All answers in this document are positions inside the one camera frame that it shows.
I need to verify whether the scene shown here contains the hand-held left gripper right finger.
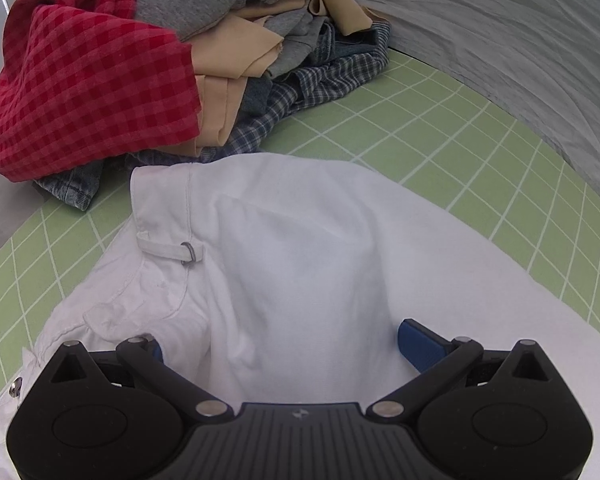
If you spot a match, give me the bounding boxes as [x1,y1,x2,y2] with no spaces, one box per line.
[367,318,554,419]

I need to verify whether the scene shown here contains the green grid cutting mat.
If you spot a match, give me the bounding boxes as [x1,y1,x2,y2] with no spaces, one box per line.
[0,50,600,411]

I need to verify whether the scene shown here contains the blue denim jeans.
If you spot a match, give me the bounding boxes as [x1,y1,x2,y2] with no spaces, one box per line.
[32,20,381,212]

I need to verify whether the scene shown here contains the white garment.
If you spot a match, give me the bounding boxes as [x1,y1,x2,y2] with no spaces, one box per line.
[0,152,600,480]

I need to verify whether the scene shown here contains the red checkered cloth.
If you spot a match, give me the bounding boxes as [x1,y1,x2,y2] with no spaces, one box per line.
[0,0,204,184]

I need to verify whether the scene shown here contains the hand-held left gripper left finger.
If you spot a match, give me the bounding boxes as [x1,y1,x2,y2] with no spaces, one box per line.
[45,335,227,420]

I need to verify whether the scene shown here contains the beige garment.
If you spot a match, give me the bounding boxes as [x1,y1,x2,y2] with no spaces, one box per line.
[172,0,374,159]

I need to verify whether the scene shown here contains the blue plaid shirt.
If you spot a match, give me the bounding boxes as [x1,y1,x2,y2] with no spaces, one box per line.
[125,21,392,167]

